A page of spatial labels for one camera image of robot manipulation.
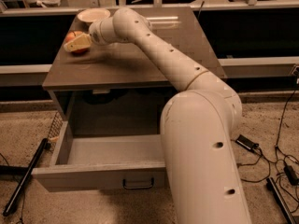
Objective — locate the black bar floor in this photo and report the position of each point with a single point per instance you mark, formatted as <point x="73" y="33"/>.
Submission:
<point x="12" y="203"/>
<point x="271" y="185"/>

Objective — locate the black power adapter near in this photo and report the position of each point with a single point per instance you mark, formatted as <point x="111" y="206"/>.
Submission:
<point x="246" y="143"/>

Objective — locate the open grey drawer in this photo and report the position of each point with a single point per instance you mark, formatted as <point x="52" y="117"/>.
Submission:
<point x="99" y="156"/>

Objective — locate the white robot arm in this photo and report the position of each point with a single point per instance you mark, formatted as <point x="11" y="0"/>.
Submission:
<point x="196" y="124"/>

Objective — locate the black bar right floor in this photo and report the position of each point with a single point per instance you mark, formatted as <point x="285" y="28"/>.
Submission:
<point x="271" y="185"/>

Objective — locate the black drawer handle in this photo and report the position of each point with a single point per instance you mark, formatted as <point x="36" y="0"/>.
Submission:
<point x="133" y="185"/>

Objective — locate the red apple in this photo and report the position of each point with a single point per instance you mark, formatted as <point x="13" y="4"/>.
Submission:
<point x="74" y="41"/>

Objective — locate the wire mesh basket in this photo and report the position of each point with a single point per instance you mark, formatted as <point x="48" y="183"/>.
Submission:
<point x="54" y="132"/>

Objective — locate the black power adapter right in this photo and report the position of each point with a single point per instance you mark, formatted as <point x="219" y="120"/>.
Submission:
<point x="290" y="173"/>

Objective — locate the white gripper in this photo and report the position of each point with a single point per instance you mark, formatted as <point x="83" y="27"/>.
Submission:
<point x="95" y="34"/>

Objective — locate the black bar left floor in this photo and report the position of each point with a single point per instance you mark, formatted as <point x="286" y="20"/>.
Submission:
<point x="12" y="203"/>

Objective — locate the black power adapter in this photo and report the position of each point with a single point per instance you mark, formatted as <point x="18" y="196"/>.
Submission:
<point x="246" y="143"/>
<point x="290" y="173"/>

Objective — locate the white bowl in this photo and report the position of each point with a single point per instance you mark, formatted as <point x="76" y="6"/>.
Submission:
<point x="91" y="15"/>

